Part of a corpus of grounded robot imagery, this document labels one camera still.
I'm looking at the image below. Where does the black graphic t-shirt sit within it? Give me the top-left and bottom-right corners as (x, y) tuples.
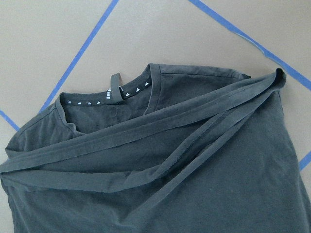
(0, 64), (311, 233)

